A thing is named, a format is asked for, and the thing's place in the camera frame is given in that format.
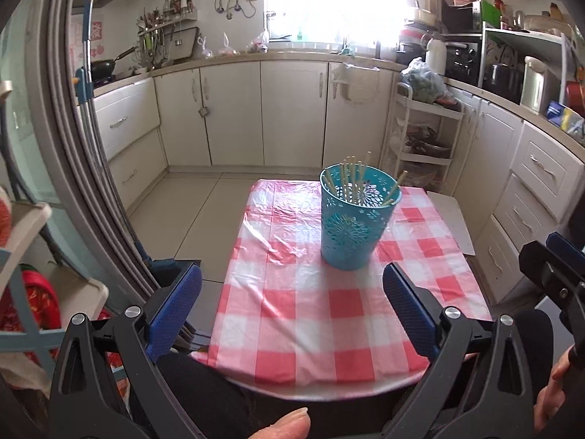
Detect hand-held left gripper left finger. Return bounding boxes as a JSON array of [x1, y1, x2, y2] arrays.
[[48, 263, 204, 439]]

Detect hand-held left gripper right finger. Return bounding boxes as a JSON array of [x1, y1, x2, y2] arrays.
[[381, 263, 535, 439]]

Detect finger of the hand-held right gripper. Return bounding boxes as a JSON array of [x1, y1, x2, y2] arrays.
[[545, 232, 585, 281], [518, 239, 585, 310]]

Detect blue perforated plastic basket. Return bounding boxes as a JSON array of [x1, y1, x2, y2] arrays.
[[318, 163, 403, 271]]

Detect bundle of wooden chopsticks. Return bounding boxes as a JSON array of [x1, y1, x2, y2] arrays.
[[325, 151, 409, 207]]

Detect person's right hand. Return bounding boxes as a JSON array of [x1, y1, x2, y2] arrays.
[[534, 346, 585, 431]]

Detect person's left hand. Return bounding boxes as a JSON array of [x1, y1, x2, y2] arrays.
[[253, 408, 312, 439]]

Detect blue dustpan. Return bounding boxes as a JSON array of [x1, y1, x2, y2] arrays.
[[145, 257, 202, 286]]

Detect cream cabinet with drawers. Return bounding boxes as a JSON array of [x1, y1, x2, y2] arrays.
[[445, 86, 585, 306]]

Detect red white checkered tablecloth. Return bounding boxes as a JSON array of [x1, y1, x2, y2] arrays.
[[189, 178, 494, 388]]

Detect person's black pants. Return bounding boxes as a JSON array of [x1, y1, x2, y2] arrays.
[[127, 308, 555, 439]]

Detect flat cardboard sheet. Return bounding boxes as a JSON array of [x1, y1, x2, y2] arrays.
[[426, 191, 478, 258]]

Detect white plastic shelf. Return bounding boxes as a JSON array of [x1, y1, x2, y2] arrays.
[[0, 200, 111, 390]]

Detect blue carton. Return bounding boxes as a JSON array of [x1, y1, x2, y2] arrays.
[[545, 100, 585, 136]]

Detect red patterned bag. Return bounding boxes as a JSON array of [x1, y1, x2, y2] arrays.
[[0, 269, 63, 358]]

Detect red pot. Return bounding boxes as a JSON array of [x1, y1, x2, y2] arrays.
[[565, 79, 585, 116]]

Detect metal pot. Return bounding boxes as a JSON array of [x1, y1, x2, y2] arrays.
[[403, 127, 454, 159]]

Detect steel electric kettle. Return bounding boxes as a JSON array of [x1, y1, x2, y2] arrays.
[[520, 56, 561, 116]]

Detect cream drawer cabinet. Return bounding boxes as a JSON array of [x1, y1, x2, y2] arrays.
[[88, 77, 168, 213]]

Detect white trolley rack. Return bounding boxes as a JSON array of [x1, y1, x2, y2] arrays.
[[385, 82, 465, 194]]

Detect white dish shelf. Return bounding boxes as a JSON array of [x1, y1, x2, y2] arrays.
[[479, 26, 570, 102]]

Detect cream door cabinets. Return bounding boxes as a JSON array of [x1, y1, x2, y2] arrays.
[[152, 59, 404, 171]]

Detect plastic bag of vegetables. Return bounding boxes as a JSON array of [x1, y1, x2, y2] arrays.
[[400, 56, 448, 104]]

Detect white hanging plastic bin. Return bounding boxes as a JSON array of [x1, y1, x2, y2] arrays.
[[329, 62, 383, 102]]

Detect white thermos jug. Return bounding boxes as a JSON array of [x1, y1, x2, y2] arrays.
[[424, 35, 449, 77]]

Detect black wok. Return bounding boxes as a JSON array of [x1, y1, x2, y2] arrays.
[[88, 46, 139, 82]]

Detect green cutting board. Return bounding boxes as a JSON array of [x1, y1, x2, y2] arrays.
[[479, 0, 502, 31]]

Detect knotted plastic bags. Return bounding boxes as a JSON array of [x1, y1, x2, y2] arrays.
[[196, 33, 239, 59]]

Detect utensil rack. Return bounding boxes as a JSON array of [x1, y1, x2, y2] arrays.
[[135, 0, 200, 68]]

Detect bright window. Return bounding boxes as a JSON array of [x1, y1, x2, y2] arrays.
[[264, 0, 414, 47]]

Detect grey sliding door frame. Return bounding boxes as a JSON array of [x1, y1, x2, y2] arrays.
[[0, 0, 203, 346]]

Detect mop handle with blue clip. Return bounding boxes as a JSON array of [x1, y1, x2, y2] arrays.
[[74, 0, 98, 107]]

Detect pink wall stickers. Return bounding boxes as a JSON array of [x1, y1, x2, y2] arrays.
[[68, 18, 105, 62]]

